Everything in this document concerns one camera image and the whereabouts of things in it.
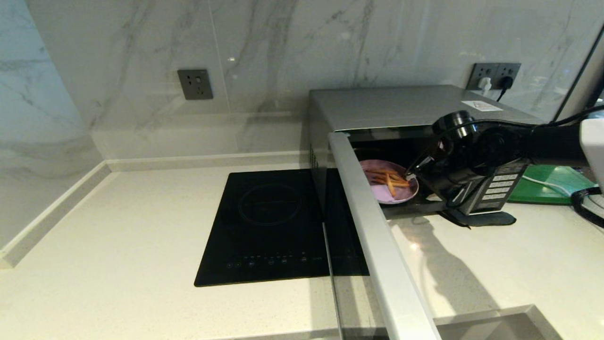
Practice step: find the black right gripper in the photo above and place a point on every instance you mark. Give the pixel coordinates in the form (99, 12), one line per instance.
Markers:
(457, 170)

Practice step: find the purple plastic plate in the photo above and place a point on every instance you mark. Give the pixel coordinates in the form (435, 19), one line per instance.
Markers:
(401, 192)

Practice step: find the black glass microwave door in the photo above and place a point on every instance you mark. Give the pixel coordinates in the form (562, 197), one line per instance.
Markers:
(377, 236)

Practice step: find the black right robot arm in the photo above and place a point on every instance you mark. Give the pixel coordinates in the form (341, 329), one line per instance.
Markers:
(542, 144)

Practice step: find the silver microwave oven body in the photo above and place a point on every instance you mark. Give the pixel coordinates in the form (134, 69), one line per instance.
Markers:
(377, 106)

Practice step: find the black cloth pad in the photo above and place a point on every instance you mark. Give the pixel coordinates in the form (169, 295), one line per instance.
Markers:
(486, 218)

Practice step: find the white paper label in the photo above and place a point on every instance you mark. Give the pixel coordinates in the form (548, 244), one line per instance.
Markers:
(482, 106)

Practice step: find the white power plug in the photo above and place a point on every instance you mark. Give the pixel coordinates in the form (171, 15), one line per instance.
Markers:
(485, 84)

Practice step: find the black power plug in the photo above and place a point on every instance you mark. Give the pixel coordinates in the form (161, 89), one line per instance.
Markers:
(505, 83)

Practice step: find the green plastic cutting board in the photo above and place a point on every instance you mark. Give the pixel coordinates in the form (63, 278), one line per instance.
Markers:
(557, 182)

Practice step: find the black induction cooktop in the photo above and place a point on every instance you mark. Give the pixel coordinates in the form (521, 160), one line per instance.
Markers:
(264, 226)

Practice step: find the grey double wall socket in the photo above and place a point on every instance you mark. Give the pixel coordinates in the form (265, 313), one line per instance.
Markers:
(488, 70)

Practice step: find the grey single wall socket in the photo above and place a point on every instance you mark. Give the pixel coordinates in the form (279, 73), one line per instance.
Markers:
(195, 85)

